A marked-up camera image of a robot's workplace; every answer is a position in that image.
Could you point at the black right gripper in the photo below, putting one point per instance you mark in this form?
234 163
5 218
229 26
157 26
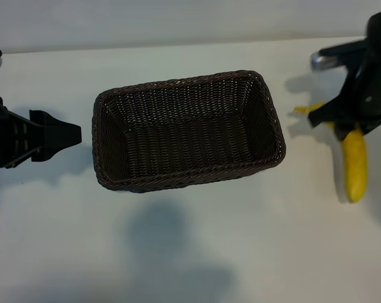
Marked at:
375 94

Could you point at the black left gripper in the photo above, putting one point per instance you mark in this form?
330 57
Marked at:
3 139

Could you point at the yellow banana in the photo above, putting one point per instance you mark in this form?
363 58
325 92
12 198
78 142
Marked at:
354 170

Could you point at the dark brown wicker basket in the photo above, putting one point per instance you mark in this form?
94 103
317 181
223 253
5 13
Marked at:
184 142

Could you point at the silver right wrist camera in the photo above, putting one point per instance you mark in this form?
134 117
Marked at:
319 61

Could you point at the black right camera mount bracket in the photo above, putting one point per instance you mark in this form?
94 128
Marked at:
345 49

